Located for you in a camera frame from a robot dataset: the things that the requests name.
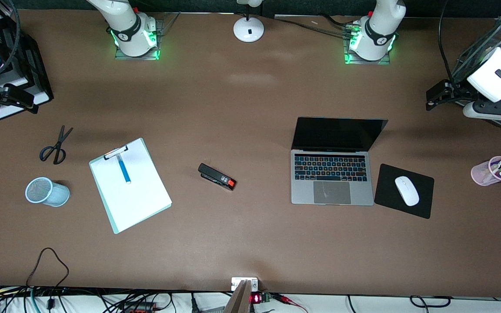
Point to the silver laptop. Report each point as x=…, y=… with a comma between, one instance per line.
x=333, y=178

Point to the teal clipboard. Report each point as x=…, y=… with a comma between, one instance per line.
x=110, y=154

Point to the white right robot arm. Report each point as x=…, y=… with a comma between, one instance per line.
x=131, y=30

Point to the white computer mouse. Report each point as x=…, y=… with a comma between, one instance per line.
x=407, y=190

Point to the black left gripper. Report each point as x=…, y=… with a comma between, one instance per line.
x=458, y=87

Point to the white paper sheet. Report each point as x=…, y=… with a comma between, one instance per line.
x=139, y=200

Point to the black stapler orange tip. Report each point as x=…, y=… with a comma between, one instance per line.
x=215, y=175

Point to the circuit board red display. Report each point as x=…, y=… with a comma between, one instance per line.
x=259, y=298

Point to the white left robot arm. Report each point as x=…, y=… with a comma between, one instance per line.
x=374, y=26

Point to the black stacked paper tray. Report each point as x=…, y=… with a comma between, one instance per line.
x=37, y=74

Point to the wooden camera post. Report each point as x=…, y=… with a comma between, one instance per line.
x=238, y=300

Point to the black mouse pad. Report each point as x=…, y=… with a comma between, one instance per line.
x=385, y=191

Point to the light blue mesh cup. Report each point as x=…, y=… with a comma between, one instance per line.
x=57, y=194

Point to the black scissors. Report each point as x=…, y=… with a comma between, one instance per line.
x=61, y=140

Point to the white mounting block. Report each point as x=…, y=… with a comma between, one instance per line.
x=235, y=282

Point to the blue marker white cap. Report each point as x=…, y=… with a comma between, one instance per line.
x=124, y=170

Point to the pink translucent cup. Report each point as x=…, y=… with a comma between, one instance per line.
x=481, y=174

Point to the white round lamp base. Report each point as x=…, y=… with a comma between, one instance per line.
x=248, y=29

